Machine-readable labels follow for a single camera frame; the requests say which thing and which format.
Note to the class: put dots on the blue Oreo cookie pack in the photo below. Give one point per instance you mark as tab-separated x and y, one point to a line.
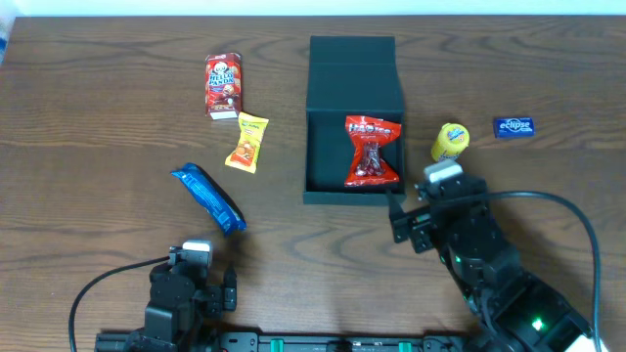
217	203

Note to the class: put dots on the blue Eclipse mint tin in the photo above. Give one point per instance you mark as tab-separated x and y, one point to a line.
513	127

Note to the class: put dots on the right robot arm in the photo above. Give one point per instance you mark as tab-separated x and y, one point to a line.
517	311

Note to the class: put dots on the red Hello Panda box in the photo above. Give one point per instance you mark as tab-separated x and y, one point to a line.
223	86

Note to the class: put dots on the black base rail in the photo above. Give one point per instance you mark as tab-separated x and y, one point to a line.
254	342

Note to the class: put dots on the yellow Mentos gum bottle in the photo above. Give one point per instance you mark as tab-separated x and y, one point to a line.
451	141

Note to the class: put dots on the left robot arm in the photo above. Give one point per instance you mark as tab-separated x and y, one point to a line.
193	335

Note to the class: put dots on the yellow snack packet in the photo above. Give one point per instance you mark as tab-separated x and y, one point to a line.
246	153

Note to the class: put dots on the red candy bag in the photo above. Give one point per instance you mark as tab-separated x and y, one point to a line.
368	136

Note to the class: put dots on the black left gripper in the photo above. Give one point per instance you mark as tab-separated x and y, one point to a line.
215	295

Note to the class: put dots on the dark green box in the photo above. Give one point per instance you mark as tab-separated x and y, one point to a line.
348	75

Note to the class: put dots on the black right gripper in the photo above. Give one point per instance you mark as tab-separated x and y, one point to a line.
417	225

